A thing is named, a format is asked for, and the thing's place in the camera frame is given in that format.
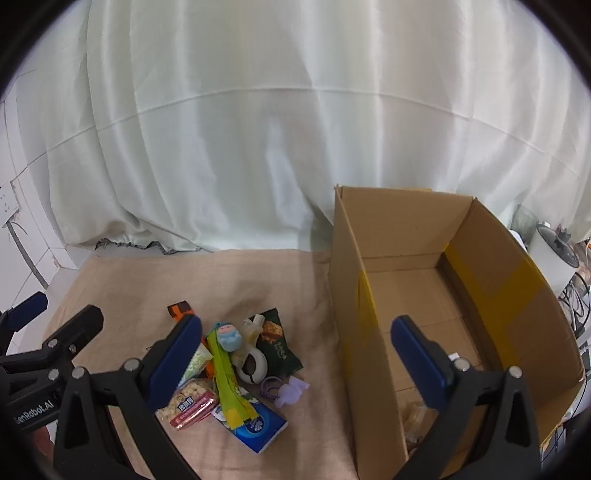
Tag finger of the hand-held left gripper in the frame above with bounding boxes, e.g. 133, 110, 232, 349
0, 305, 105, 384
0, 292, 49, 356

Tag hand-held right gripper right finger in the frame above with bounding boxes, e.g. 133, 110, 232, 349
390, 315, 541, 480

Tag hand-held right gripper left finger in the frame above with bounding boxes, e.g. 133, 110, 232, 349
53, 314, 204, 480

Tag puffed rice snack packet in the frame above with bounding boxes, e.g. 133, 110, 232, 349
156, 378, 219, 431

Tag yellow-green long packet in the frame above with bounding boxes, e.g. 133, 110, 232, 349
205, 325, 259, 428

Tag white plastic ring holder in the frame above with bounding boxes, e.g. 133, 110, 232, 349
235, 346, 269, 385

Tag brown cardboard box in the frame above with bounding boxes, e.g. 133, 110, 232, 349
329, 185, 586, 480

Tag light green tube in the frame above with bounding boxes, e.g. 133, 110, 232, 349
178, 346, 214, 386

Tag clear plastic packet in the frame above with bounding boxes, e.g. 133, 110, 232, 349
402, 401, 439, 449

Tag small clear yellow bottle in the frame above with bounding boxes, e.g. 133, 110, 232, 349
243, 316, 266, 348

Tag blue tissue pack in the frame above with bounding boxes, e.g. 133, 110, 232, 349
211, 401, 288, 455

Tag dark green snack packet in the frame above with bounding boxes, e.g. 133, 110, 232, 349
245, 308, 304, 374

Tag purple plastic toy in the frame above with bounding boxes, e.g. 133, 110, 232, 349
261, 375, 309, 408

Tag beige tablecloth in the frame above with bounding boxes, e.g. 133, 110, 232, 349
46, 249, 363, 480

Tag white round appliance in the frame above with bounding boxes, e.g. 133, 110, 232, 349
526, 222, 580, 301

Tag grey glass cup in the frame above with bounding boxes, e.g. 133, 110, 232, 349
510, 204, 539, 241

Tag white curtain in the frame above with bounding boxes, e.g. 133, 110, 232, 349
44, 0, 591, 254

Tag grey wall cable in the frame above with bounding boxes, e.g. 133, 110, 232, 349
7, 217, 48, 289

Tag blue plush keychain toy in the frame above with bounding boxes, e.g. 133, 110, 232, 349
216, 323, 244, 352

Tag white wall socket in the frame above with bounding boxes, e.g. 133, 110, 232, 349
0, 182, 19, 219

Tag black cables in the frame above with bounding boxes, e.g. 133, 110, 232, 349
558, 240, 591, 333

